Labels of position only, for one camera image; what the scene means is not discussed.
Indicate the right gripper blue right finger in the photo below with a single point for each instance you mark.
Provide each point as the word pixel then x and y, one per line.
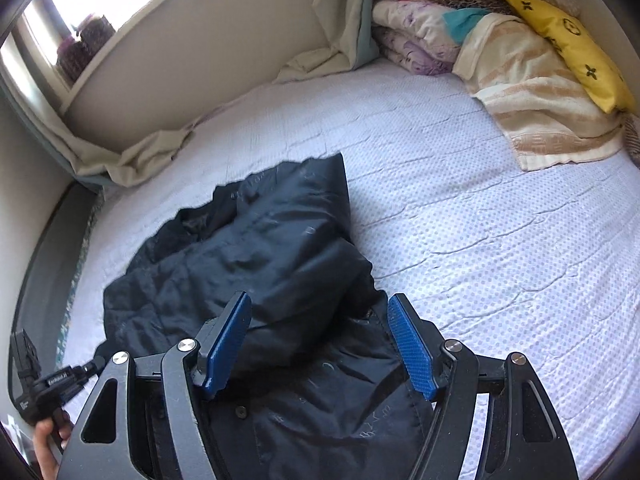
pixel 418 342

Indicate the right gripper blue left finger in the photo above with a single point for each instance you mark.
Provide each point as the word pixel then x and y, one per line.
pixel 220 341

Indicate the dark navy padded jacket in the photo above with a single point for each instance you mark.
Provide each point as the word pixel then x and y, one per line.
pixel 318 390

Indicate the person's left hand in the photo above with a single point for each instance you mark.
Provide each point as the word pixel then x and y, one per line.
pixel 43 432

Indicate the white textured bed sheet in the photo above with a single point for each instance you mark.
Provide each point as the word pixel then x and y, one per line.
pixel 543 262

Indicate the floral mattress edge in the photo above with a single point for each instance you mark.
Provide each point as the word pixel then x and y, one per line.
pixel 83 253

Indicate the beige curtain left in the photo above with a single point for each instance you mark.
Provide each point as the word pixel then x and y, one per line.
pixel 85 161

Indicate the beige curtain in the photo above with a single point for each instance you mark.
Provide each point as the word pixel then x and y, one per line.
pixel 85 161
pixel 347 26

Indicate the cream striped towel blanket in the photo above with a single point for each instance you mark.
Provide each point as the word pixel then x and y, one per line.
pixel 537 103

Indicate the dark jars on windowsill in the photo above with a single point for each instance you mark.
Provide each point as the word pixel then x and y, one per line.
pixel 77 51

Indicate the purple floral folded quilt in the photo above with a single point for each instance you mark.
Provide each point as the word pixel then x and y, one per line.
pixel 423 37

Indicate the yellow patterned pillow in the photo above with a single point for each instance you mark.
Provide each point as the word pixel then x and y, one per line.
pixel 591 66

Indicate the beige curtain right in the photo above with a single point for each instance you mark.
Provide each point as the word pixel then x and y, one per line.
pixel 347 26

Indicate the dark bed side rail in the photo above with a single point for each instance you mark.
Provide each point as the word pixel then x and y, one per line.
pixel 41 303

